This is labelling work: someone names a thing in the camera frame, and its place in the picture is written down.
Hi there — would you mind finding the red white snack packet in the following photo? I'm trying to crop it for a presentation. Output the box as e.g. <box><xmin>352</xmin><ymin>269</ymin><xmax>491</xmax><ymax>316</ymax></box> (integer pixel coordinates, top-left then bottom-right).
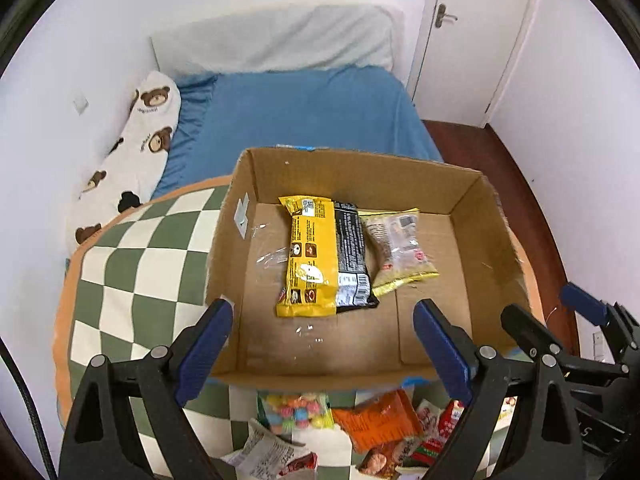
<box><xmin>411</xmin><ymin>399</ymin><xmax>464</xmax><ymax>466</ymax></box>

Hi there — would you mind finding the orange snack bag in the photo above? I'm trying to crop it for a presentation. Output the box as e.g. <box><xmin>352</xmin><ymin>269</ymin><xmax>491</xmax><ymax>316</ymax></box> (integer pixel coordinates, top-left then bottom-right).
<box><xmin>332</xmin><ymin>389</ymin><xmax>422</xmax><ymax>454</ymax></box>

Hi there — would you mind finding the brown snack packet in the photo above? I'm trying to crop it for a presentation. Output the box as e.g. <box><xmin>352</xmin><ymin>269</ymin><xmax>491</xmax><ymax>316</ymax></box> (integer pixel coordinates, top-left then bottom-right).
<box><xmin>356</xmin><ymin>437</ymin><xmax>421</xmax><ymax>479</ymax></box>

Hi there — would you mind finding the clear yellow snack bag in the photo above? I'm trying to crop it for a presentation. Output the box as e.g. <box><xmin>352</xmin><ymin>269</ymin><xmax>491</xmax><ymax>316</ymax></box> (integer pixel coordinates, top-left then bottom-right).
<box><xmin>358</xmin><ymin>208</ymin><xmax>438</xmax><ymax>297</ymax></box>

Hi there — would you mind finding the green white checkered mat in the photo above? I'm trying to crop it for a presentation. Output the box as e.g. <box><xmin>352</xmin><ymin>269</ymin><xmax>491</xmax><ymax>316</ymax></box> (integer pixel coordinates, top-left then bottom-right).
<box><xmin>53</xmin><ymin>164</ymin><xmax>541</xmax><ymax>455</ymax></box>

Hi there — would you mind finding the white printed snack packet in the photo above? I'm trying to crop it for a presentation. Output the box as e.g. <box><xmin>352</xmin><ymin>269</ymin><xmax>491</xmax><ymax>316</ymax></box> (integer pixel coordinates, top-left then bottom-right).
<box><xmin>222</xmin><ymin>419</ymin><xmax>318</xmax><ymax>480</ymax></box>

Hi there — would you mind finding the yellow black snack bag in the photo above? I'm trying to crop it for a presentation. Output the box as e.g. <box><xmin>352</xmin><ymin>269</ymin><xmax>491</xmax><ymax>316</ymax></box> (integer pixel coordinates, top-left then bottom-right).
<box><xmin>276</xmin><ymin>195</ymin><xmax>378</xmax><ymax>318</ymax></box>

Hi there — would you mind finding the colourful candy ball bag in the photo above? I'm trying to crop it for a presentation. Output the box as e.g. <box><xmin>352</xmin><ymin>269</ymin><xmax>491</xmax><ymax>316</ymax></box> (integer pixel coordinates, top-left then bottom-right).
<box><xmin>257</xmin><ymin>392</ymin><xmax>334</xmax><ymax>434</ymax></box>

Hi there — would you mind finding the cardboard box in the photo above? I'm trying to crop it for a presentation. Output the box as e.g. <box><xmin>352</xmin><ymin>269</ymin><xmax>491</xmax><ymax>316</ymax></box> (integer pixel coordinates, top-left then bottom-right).
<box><xmin>206</xmin><ymin>148</ymin><xmax>529</xmax><ymax>390</ymax></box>

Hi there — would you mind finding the bear pattern pillow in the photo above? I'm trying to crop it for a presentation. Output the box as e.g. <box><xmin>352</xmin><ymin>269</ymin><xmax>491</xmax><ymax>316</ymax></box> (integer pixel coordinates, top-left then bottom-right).
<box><xmin>66</xmin><ymin>70</ymin><xmax>181</xmax><ymax>254</ymax></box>

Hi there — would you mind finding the white door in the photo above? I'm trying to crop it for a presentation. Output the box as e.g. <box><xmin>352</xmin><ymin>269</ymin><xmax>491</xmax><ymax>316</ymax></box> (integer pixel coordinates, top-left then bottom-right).
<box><xmin>409</xmin><ymin>0</ymin><xmax>530</xmax><ymax>127</ymax></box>

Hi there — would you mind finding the black cable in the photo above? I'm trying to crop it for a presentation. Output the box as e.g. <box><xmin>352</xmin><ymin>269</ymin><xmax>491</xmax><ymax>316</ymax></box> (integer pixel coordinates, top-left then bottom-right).
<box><xmin>0</xmin><ymin>339</ymin><xmax>59</xmax><ymax>480</ymax></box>

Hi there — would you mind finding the wall socket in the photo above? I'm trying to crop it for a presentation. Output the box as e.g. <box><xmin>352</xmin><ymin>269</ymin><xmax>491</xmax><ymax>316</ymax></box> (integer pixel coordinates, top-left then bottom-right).
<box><xmin>73</xmin><ymin>93</ymin><xmax>89</xmax><ymax>115</ymax></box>

